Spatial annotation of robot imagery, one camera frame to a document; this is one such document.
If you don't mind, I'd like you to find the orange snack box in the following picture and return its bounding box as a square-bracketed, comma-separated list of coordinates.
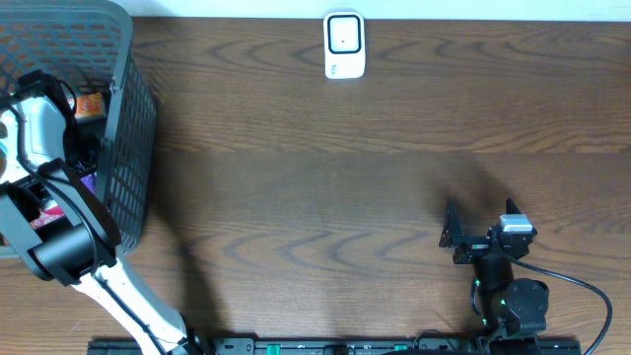
[75, 93, 106, 123]

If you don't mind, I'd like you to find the purple red pad packet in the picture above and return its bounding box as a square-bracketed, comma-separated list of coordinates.
[31, 174, 97, 230]

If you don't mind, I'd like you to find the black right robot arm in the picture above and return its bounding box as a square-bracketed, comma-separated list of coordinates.
[439, 199, 549, 342]

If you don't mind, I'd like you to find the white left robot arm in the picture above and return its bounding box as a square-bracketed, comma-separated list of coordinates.
[1, 70, 209, 354]

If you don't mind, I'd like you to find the white barcode scanner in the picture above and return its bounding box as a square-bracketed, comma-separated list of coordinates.
[322, 11, 367, 80]

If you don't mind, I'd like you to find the dark grey plastic basket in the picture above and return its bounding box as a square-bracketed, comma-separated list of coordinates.
[1, 1, 157, 252]

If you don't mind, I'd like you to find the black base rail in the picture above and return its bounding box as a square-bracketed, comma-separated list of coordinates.
[88, 336, 584, 355]

